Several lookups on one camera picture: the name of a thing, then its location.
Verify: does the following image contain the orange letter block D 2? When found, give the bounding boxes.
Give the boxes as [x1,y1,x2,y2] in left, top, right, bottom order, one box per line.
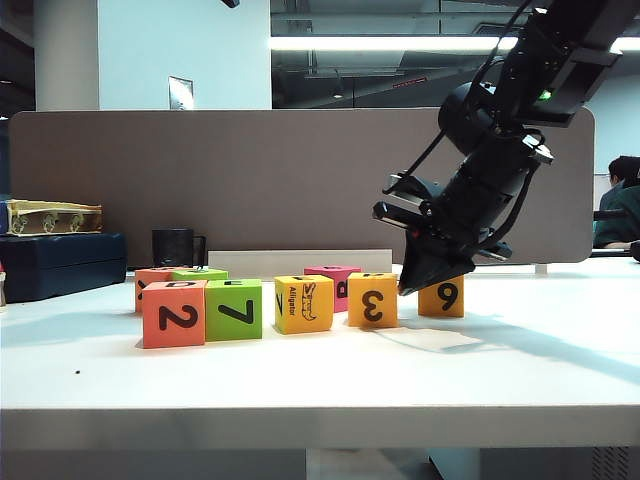
[141,279,208,350]

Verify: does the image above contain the green letter block D 3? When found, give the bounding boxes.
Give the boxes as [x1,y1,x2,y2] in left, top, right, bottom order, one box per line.
[171,268,230,283]

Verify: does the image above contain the grey cabinet with vent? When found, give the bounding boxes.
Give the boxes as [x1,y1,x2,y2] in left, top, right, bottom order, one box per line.
[478,447,640,480]

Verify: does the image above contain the yellow letter block alligator E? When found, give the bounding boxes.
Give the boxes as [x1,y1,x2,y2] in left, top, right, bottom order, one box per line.
[273,274,335,335]

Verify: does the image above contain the orange letter block Y 3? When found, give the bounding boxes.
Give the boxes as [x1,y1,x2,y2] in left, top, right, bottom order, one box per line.
[133,267,176,314]

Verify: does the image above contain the green letter block E 7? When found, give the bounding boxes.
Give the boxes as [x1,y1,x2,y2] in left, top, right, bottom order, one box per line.
[203,278,264,343]

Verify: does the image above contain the dark blue case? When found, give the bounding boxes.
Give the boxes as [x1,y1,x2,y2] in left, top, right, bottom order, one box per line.
[0,232,127,305]

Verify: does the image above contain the seated person in dark top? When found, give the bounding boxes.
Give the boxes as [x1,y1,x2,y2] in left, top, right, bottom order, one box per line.
[594,155,640,250]

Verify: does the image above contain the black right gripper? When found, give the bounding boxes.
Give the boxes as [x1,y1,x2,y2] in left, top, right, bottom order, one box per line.
[372,172,516,297]

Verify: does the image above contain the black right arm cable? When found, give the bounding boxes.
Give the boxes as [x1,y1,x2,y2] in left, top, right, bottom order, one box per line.
[405,49,506,179]

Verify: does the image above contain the yellow letter block A 9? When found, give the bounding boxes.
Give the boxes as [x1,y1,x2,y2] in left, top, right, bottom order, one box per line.
[417,272,465,319]

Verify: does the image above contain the red letter block B 4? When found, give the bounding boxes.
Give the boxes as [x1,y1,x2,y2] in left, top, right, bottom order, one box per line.
[302,265,362,314]

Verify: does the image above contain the yellow printed box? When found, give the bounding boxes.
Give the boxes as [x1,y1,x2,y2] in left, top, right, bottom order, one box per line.
[5,199,104,237]

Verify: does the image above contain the small wall sign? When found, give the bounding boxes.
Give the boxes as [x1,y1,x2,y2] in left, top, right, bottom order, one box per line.
[167,75,195,112]

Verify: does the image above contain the yellow letter block P 3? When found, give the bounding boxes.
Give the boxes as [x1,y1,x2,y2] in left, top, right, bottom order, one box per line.
[347,272,400,330]

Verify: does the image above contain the long beige box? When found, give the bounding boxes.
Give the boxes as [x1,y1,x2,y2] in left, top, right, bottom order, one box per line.
[207,249,393,276]

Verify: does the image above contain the white table leg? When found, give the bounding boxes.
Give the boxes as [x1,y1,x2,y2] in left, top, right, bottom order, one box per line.
[427,447,481,480]

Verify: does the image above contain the black mug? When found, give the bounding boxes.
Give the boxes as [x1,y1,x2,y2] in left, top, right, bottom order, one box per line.
[151,228,207,270]

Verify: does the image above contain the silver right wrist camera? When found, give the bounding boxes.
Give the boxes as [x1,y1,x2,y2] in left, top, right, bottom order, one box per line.
[382,171,442,202]

